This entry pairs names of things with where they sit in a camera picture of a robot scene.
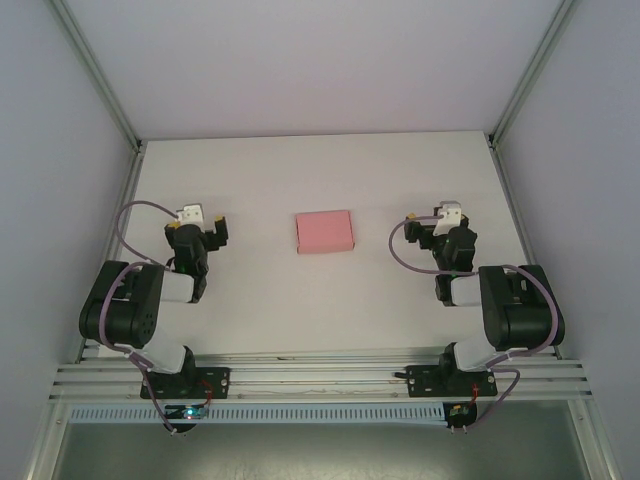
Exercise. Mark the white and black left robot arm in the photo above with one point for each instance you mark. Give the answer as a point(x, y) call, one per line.
point(125, 310)

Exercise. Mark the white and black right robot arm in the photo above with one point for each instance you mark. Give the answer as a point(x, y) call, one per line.
point(520, 310)

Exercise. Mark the small green circuit board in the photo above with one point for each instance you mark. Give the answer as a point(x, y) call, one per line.
point(456, 412)

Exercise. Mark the circuit board with green light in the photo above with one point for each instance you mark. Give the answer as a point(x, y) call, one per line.
point(190, 413)

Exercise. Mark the black round disc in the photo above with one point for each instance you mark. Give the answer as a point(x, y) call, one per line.
point(180, 429)
point(462, 424)

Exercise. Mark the aluminium table side rail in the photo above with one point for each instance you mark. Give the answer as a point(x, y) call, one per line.
point(516, 220)
point(124, 220)

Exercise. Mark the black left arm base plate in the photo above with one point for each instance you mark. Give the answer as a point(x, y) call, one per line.
point(220, 382)

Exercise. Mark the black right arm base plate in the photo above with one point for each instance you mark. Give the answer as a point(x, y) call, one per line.
point(417, 385)

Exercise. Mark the aluminium frame post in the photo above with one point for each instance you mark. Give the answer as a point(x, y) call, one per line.
point(529, 75)
point(102, 80)

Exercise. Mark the aluminium mounting rail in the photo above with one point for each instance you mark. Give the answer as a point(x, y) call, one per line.
point(310, 375)

